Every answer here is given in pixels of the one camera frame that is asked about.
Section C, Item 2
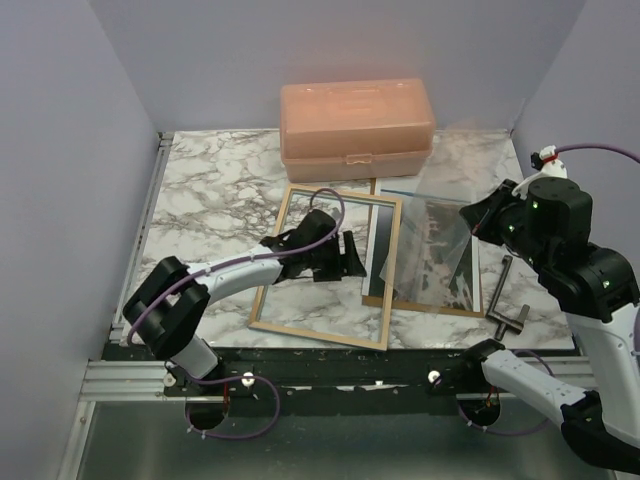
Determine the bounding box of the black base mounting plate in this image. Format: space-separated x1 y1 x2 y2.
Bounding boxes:
102 344 498 425

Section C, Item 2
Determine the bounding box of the aerial landscape photo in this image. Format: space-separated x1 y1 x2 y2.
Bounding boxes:
360 187 482 312

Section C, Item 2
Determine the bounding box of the aluminium rail frame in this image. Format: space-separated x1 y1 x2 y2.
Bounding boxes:
54 130 616 480

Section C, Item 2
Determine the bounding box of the clear plastic sheet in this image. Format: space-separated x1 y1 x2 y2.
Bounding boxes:
380 119 504 316

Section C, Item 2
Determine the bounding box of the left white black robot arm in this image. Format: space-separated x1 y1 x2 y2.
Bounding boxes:
122 209 367 395

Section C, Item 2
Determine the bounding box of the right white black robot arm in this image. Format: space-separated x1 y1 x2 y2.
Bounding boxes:
459 177 639 474

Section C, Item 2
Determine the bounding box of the brown frame backing board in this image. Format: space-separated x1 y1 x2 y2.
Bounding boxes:
360 177 486 319

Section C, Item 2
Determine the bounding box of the orange translucent plastic box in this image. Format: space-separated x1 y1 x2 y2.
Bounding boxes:
280 78 436 183

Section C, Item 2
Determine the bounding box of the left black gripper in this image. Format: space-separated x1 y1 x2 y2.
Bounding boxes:
306 232 366 284

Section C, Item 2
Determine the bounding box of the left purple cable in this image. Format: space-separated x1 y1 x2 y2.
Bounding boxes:
127 188 346 441

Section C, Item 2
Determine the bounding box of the light wooden picture frame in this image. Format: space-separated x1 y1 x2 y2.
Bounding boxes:
248 184 402 351

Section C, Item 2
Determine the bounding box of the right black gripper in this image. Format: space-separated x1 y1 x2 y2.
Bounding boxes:
461 177 552 272

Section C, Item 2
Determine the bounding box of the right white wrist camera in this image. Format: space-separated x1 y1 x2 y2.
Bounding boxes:
511 145 568 199

